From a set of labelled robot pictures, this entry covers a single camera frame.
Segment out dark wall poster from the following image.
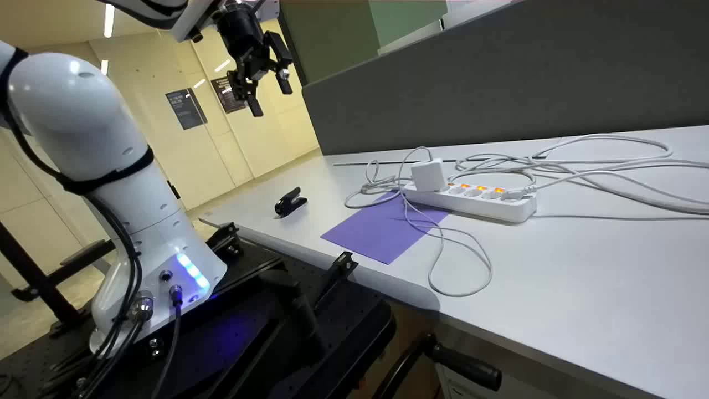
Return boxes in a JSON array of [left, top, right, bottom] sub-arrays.
[[211, 74, 246, 116], [163, 86, 211, 134]]

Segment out purple paper sheet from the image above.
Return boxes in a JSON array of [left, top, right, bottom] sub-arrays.
[[318, 194, 451, 266]]

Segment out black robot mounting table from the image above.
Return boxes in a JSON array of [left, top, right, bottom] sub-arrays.
[[0, 219, 398, 399]]

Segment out black clamp handle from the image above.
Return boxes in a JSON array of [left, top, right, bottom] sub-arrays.
[[421, 335, 504, 392]]

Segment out thin white charger cable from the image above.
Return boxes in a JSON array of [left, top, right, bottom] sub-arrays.
[[341, 144, 495, 299]]

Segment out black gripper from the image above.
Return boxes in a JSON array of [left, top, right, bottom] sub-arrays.
[[211, 0, 297, 119]]

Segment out white plug-in charger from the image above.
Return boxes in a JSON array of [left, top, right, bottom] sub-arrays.
[[410, 158, 450, 196]]

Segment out long grey desk partition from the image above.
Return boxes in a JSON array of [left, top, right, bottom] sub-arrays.
[[302, 0, 709, 158]]

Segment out black stapler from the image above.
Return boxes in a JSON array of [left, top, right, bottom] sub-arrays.
[[272, 185, 309, 219]]

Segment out ceiling strip light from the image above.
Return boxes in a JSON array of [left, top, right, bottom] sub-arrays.
[[101, 3, 117, 40]]

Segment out thick white power strip cord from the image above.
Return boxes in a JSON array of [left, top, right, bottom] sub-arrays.
[[450, 134, 709, 219]]

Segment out black metal stand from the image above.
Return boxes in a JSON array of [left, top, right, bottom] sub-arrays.
[[0, 219, 117, 338]]

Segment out white power strip orange switches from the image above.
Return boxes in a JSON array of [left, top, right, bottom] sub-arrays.
[[401, 178, 539, 226]]

